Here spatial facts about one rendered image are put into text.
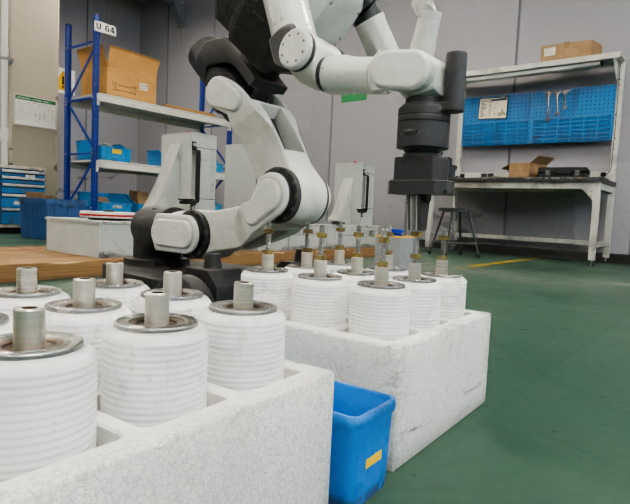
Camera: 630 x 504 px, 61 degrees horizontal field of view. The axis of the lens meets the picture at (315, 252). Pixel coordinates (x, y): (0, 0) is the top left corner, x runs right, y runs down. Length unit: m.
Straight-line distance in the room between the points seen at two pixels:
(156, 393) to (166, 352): 0.04
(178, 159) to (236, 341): 2.85
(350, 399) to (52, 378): 0.47
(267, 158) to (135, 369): 0.99
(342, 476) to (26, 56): 6.99
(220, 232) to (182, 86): 8.31
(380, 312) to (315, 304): 0.12
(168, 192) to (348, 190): 1.87
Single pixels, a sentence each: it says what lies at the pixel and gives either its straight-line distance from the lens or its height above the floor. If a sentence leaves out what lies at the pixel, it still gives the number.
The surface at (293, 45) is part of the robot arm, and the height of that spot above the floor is 0.67.
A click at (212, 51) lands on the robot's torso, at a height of 0.79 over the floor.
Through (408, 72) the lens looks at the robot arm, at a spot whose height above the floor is 0.59.
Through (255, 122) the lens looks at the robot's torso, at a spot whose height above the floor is 0.58.
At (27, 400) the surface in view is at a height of 0.23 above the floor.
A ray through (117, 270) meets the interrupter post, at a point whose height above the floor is 0.27.
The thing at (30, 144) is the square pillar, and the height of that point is 1.00.
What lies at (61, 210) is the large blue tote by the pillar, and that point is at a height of 0.27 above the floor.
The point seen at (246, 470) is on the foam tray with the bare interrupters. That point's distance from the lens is 0.55.
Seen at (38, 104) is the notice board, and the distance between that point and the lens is 7.36.
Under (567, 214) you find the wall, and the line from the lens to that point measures 6.00.
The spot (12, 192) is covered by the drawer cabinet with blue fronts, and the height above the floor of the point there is 0.42.
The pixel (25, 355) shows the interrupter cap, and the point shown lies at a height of 0.25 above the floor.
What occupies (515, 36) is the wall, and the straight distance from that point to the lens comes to 6.48.
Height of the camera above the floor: 0.36
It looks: 4 degrees down
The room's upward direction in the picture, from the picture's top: 3 degrees clockwise
